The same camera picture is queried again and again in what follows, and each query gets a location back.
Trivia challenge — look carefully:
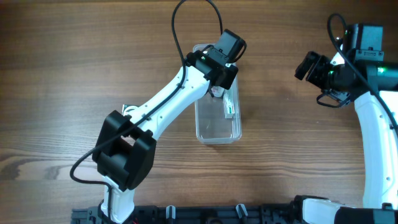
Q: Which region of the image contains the white green medicine carton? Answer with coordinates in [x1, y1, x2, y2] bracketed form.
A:
[223, 90, 235, 119]

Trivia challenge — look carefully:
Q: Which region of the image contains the clear plastic container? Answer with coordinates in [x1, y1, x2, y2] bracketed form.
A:
[192, 43, 243, 146]

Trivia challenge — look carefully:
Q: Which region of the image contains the green Zam-Buk ointment box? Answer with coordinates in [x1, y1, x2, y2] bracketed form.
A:
[122, 104, 138, 116]

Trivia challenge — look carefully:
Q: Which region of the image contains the white Calamol lotion bottle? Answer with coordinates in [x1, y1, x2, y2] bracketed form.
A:
[211, 86, 224, 98]

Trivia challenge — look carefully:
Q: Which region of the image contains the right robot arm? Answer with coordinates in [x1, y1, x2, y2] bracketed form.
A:
[295, 24, 397, 223]

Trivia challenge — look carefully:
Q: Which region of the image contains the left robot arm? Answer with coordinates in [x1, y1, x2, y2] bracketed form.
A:
[92, 29, 247, 223]

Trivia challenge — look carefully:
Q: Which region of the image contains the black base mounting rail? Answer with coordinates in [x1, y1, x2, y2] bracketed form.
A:
[70, 202, 299, 224]

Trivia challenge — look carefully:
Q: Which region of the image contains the black left camera cable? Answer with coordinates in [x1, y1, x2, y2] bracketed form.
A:
[69, 0, 248, 218]

